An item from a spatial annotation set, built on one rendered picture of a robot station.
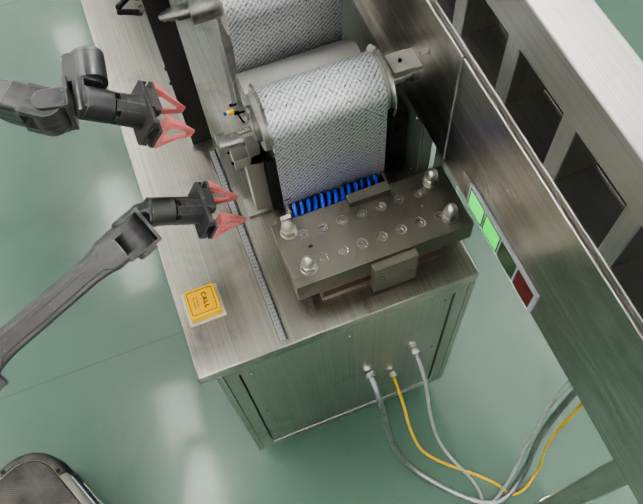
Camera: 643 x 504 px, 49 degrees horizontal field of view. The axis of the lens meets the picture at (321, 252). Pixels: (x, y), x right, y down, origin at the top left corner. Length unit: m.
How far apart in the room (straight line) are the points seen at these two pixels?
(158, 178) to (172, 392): 0.96
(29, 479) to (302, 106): 1.46
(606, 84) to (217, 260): 0.99
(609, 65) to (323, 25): 0.72
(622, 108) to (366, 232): 0.71
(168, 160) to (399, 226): 0.63
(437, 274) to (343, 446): 0.95
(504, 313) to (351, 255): 1.19
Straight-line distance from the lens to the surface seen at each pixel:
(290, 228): 1.45
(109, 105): 1.23
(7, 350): 1.33
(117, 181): 2.94
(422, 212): 1.51
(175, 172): 1.77
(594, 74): 0.94
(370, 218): 1.49
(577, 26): 0.99
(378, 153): 1.50
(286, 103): 1.32
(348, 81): 1.34
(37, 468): 2.32
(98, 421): 2.55
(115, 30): 2.13
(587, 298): 1.10
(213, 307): 1.55
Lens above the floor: 2.33
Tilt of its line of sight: 63 degrees down
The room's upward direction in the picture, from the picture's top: 6 degrees counter-clockwise
